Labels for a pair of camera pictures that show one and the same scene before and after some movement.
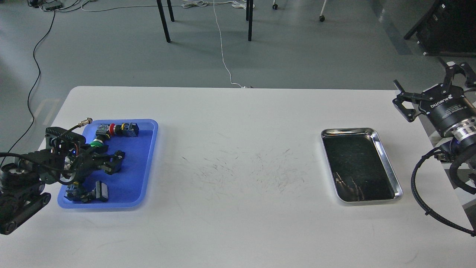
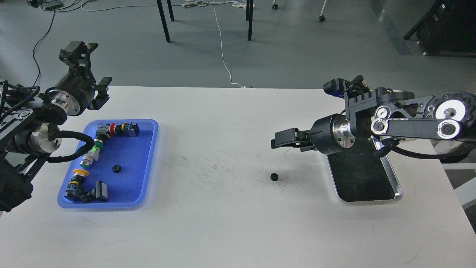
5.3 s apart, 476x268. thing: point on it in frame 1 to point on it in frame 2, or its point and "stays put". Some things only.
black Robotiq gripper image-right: x=445 y=104 to x=329 y=135
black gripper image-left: x=79 y=157 to x=75 y=93
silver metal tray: x=361 y=171 stays put
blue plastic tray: x=129 y=187 stays put
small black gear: x=119 y=155 to x=274 y=176
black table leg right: x=249 y=6 stays put
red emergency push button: x=128 y=129 stays put
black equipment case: x=448 y=28 stays put
